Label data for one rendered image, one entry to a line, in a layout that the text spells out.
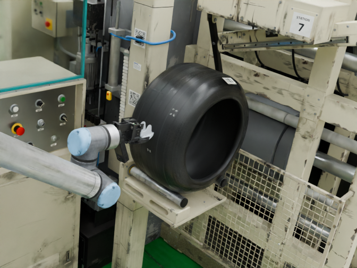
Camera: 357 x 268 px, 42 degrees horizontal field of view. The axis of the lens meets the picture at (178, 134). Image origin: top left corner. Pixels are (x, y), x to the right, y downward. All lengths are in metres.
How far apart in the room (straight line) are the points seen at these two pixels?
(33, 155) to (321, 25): 1.16
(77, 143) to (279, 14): 0.94
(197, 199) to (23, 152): 1.14
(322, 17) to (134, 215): 1.34
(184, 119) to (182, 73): 0.23
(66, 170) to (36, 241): 1.14
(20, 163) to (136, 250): 1.43
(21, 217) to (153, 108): 0.89
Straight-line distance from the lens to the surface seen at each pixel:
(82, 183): 1.46
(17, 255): 2.49
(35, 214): 2.40
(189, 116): 1.80
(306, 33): 1.88
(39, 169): 1.35
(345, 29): 1.97
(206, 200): 2.25
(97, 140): 1.59
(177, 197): 2.03
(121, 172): 2.19
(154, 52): 2.09
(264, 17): 1.98
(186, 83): 1.86
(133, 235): 2.54
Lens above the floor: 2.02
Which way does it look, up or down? 25 degrees down
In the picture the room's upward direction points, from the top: 8 degrees clockwise
